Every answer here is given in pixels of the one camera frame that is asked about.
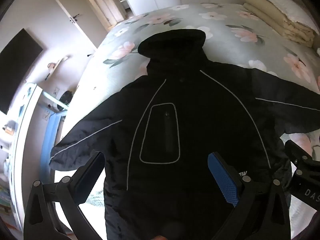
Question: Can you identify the white door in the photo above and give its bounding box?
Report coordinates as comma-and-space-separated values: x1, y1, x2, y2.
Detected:
44, 0, 101, 50

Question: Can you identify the floral bedspread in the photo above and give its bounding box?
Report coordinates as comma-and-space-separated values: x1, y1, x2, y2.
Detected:
54, 3, 320, 240

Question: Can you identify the blue table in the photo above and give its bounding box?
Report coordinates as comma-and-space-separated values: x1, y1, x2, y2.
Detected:
40, 91, 69, 172

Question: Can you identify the black wall television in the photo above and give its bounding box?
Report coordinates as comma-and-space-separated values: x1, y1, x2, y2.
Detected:
0, 28, 44, 115

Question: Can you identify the white shelf unit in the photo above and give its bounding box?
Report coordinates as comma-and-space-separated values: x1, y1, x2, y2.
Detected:
6, 82, 38, 232

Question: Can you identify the white lace pillow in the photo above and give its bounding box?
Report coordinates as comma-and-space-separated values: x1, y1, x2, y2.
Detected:
242, 0, 320, 34

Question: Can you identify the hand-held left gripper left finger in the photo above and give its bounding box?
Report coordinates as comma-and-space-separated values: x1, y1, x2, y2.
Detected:
24, 151, 107, 240

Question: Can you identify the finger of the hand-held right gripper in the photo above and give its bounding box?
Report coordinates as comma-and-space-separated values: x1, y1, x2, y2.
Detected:
284, 140, 320, 178

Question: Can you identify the folded cream blanket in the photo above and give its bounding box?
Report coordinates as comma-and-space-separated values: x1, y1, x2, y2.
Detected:
240, 0, 316, 48

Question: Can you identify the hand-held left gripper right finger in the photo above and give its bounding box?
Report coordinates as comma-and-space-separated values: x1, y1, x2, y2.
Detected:
207, 151, 292, 240

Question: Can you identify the black jacket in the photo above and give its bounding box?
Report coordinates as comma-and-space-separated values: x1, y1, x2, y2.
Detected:
49, 29, 320, 240

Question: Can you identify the black fan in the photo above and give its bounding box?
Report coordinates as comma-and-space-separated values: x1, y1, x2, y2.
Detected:
61, 91, 73, 105

